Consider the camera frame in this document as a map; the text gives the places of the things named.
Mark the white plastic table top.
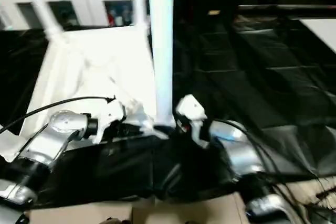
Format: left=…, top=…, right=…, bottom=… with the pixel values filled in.
left=0, top=25, right=172, bottom=163

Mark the black plastic mat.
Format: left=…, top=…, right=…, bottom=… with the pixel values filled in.
left=0, top=17, right=336, bottom=206

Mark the white flat board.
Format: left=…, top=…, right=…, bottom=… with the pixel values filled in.
left=298, top=18, right=336, bottom=52

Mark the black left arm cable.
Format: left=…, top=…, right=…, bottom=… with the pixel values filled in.
left=0, top=95, right=117, bottom=133

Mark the black metal rail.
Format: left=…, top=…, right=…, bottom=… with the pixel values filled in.
left=238, top=4, right=336, bottom=13

